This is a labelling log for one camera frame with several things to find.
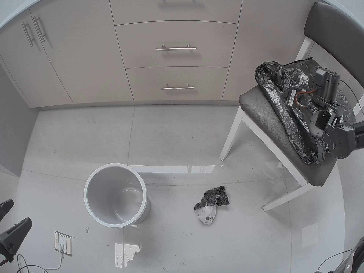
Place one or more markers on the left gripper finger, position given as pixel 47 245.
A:
pixel 5 208
pixel 15 235

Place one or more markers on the black plastic bag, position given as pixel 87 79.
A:
pixel 273 78

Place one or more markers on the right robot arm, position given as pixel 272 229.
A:
pixel 341 141

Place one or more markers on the white trash bin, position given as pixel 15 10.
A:
pixel 113 186

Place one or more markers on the crumpled black plastic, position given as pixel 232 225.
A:
pixel 212 196

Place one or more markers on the crumpled white printed paper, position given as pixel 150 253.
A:
pixel 206 216

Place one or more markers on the beige cabinet with drawers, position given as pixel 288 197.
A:
pixel 176 24

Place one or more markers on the grey padded white chair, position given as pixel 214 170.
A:
pixel 256 107

